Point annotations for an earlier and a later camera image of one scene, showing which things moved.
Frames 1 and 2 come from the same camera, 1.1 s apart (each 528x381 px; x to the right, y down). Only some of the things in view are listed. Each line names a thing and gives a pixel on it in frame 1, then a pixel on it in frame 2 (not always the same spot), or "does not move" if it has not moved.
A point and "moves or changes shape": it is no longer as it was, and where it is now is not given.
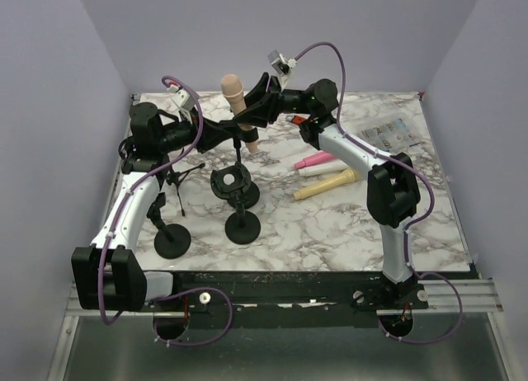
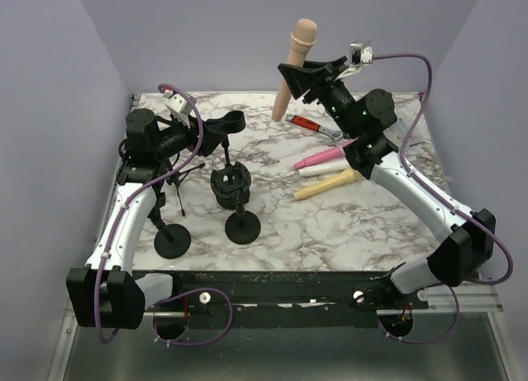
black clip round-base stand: (172, 241) does not move
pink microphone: (314, 159) does not move
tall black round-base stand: (251, 196) moves or changes shape
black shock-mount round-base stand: (232, 181) does not move
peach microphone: (232, 88) → (304, 35)
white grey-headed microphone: (322, 170) does not move
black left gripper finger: (213, 134) does not move
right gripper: (266, 112) → (301, 79)
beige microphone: (350, 176) does not move
